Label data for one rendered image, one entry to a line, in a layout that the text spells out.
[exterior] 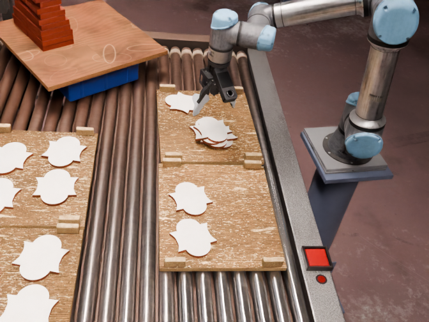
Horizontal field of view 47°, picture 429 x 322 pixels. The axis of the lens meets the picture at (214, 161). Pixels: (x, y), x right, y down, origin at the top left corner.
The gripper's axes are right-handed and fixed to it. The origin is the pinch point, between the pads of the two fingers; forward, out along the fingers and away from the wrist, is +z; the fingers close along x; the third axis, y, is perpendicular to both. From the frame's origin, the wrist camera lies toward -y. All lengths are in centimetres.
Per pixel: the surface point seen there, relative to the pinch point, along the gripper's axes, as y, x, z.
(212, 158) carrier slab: -10.1, 4.3, 10.4
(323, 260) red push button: -59, -7, 11
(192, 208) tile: -29.1, 20.6, 9.4
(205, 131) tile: -0.6, 3.1, 6.4
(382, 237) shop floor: -11, -113, 104
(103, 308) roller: -49, 54, 12
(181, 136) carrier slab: 3.7, 9.8, 10.4
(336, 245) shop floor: -5, -84, 104
